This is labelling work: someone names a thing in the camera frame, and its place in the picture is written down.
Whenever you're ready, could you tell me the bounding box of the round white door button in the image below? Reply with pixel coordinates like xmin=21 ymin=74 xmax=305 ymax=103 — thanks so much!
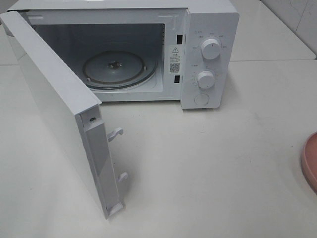
xmin=194 ymin=94 xmax=210 ymax=106

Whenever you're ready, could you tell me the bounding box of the white timer knob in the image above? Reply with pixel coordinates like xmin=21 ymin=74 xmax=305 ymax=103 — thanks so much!
xmin=197 ymin=70 xmax=215 ymax=89

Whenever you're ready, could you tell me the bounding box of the white microwave door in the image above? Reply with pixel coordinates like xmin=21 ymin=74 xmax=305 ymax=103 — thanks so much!
xmin=0 ymin=11 xmax=127 ymax=218

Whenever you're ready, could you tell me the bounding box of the pink round plate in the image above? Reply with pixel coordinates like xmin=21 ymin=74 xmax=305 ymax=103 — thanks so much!
xmin=301 ymin=132 xmax=317 ymax=193

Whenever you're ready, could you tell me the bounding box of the glass microwave turntable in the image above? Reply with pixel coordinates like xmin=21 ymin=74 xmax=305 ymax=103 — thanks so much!
xmin=82 ymin=51 xmax=158 ymax=90

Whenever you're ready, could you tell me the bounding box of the white microwave oven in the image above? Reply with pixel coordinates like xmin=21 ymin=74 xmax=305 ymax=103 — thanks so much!
xmin=5 ymin=0 xmax=239 ymax=109

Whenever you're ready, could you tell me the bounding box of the upper white power knob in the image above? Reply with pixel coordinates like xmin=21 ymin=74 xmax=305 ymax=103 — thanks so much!
xmin=201 ymin=38 xmax=221 ymax=60

